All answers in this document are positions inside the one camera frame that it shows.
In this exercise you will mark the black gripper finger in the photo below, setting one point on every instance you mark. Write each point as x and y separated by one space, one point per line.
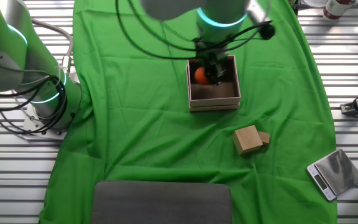
221 72
210 76

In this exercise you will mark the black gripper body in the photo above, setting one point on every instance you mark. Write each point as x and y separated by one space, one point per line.
211 56

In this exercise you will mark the orange mini basketball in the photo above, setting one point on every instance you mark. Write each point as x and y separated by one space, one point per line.
200 76

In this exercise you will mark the large wooden block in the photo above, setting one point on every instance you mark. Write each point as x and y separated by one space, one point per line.
247 140

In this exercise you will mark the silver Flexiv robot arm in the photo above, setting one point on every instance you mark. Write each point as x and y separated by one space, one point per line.
42 77

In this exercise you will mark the pink gift box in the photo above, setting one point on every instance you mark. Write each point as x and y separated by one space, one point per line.
214 101

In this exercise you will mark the green cloth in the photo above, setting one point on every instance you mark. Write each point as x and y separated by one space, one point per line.
151 124

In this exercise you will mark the small wooden cube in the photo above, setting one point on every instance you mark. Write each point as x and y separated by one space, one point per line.
264 138

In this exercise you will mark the red and white can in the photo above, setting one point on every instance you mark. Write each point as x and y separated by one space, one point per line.
334 9

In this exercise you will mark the grey cushion pad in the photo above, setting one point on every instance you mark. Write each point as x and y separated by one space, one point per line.
160 202

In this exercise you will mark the silver digital kitchen scale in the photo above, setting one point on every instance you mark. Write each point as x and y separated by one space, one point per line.
337 171

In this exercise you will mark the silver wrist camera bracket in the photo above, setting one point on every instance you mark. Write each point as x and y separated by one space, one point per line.
256 11

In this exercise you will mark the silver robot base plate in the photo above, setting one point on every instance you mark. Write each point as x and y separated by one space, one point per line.
30 119

